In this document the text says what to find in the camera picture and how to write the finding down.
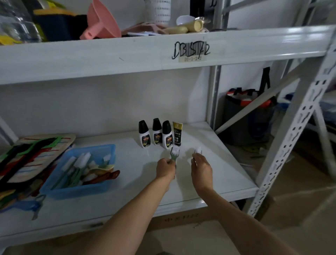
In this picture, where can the white black-capped bottle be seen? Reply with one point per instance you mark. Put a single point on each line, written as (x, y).
(157, 132)
(144, 136)
(168, 136)

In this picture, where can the pink flat plastic tray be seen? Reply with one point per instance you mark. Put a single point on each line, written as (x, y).
(141, 28)

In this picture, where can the yellow scouring cloth pack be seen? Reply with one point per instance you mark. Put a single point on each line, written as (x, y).
(8, 39)

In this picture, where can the person's right hand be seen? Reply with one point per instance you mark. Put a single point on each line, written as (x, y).
(202, 174)

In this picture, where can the striped cream pot holder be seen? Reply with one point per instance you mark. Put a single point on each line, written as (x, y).
(63, 142)

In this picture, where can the pile of colourful plastic utensils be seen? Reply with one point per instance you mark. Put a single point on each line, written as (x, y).
(15, 194)

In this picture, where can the black tongs green card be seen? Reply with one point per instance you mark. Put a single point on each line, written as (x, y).
(26, 169)

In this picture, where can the white perforated card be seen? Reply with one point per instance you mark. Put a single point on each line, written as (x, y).
(141, 33)

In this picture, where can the white perforated cup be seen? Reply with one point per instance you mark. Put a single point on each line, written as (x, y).
(157, 11)

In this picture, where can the blue plastic basket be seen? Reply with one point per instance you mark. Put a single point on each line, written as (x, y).
(78, 193)

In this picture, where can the white bowl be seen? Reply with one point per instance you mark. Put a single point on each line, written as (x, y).
(183, 20)

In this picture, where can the clear plastic bottle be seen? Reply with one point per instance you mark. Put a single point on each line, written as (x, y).
(15, 23)

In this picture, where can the person's right forearm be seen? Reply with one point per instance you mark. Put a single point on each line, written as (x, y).
(236, 226)

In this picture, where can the black gold tube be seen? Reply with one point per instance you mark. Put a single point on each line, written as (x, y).
(177, 135)

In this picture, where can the person's left hand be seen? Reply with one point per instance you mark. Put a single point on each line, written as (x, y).
(166, 169)

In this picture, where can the large cardboard box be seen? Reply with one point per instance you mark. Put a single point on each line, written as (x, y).
(183, 218)

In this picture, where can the person's left forearm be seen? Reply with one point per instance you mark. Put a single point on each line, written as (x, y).
(131, 223)

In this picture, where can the yellow flat sponge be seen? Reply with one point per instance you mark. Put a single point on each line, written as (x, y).
(176, 30)

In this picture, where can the dark bag orange trim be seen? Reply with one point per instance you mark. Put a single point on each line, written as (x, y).
(249, 123)

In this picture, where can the navy container yellow lid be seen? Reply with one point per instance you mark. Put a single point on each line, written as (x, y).
(60, 26)

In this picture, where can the pink plastic funnel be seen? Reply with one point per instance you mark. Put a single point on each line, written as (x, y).
(102, 23)

